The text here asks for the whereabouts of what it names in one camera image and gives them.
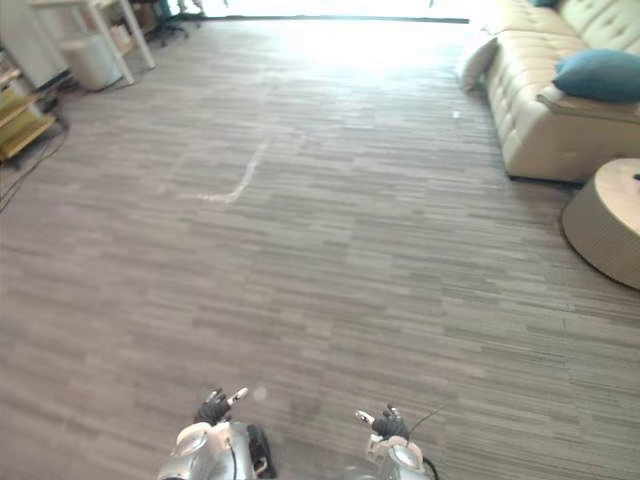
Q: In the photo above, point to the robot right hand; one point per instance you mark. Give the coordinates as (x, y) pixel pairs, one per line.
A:
(387, 426)

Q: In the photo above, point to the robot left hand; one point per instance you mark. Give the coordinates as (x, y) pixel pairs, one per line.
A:
(215, 407)

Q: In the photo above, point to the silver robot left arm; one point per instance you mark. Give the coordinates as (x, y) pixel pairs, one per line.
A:
(210, 452)

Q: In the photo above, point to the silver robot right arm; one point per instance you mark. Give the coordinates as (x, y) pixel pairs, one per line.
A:
(397, 457)

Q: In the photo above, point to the round beige coffee table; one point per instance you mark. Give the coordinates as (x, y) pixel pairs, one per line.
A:
(607, 220)

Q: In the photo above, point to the yellow wooden shelf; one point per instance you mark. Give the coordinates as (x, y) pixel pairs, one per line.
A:
(20, 122)

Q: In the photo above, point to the white trash bin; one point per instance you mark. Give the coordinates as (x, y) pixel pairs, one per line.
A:
(92, 60)

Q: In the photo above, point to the cream leather sofa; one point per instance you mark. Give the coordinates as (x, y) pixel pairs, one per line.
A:
(560, 95)

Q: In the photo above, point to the white table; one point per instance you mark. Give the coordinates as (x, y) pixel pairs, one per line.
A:
(117, 35)

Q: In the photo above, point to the black office chair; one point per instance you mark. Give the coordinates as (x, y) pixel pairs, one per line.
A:
(170, 22)

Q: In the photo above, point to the white cabinet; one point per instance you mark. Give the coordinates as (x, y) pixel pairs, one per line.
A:
(30, 45)

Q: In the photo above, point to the teal cushion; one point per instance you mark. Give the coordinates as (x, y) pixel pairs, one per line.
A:
(597, 75)

